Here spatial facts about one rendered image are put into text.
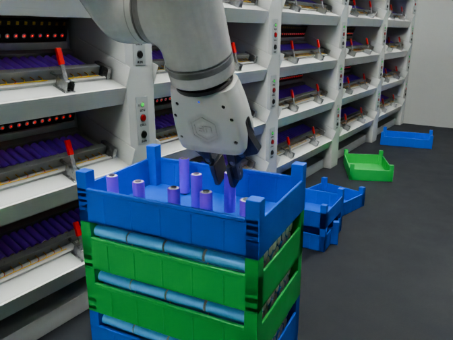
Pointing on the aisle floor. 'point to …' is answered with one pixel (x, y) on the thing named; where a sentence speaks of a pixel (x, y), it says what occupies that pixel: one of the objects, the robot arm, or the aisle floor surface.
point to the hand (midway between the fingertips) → (226, 170)
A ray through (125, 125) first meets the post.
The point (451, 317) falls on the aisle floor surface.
